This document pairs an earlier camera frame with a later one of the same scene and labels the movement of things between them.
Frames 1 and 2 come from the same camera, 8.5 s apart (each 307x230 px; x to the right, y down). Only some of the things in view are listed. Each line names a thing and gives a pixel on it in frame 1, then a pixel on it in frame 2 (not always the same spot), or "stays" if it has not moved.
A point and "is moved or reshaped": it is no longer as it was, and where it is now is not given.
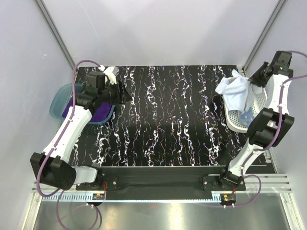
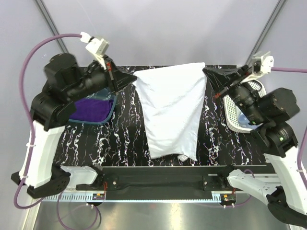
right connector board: (226, 199) stays
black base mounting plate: (160, 181) stays
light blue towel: (237, 92) is moved or reshaped
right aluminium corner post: (268, 26) stays
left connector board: (98, 196) stays
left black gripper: (123, 96) to (119, 78)
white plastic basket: (260, 100) stays
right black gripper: (254, 77) to (219, 78)
